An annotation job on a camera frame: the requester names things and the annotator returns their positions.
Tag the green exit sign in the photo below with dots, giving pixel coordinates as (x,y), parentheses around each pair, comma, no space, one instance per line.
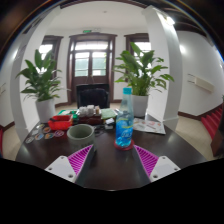
(87,31)

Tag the black office chair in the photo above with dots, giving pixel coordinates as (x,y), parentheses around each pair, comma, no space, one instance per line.
(92,96)

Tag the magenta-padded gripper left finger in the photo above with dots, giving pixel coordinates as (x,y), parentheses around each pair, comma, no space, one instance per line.
(62,166)

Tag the light green folded cloth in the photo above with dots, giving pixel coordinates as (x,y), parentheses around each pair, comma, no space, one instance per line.
(108,113)

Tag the clear blue-capped water bottle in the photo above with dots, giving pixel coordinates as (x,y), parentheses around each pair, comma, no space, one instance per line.
(124,128)

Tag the round pink printed sticker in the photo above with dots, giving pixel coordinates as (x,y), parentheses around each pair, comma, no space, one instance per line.
(59,133)

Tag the red carpeted staircase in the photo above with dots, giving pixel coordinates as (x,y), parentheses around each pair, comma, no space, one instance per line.
(213,123)

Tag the round orange printed sticker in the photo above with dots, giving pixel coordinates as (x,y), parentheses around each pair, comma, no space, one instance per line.
(46,129)
(49,135)

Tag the dark tray of small jars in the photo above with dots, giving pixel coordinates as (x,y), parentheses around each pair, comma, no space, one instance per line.
(89,115)

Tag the grey patterned ceramic mug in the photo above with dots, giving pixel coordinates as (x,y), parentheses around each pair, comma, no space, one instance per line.
(80,138)

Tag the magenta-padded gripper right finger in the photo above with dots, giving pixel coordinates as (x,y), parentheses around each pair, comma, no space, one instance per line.
(162,167)

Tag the brown framed window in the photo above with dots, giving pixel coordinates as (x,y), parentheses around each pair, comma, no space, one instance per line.
(46,50)
(143,45)

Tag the red plastic box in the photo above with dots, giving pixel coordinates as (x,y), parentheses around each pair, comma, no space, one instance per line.
(60,123)

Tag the round blue printed sticker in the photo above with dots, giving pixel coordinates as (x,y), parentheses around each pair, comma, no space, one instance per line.
(39,136)

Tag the brown wooden double door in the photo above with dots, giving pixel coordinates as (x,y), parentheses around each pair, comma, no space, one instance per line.
(90,73)

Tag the potted leafy plant white pot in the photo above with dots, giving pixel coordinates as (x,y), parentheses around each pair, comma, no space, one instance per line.
(45,111)
(140,105)

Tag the white printed paper leaflet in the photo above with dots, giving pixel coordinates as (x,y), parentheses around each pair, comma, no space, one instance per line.
(150,126)

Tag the green flat box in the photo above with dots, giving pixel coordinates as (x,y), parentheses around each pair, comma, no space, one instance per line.
(66,112)

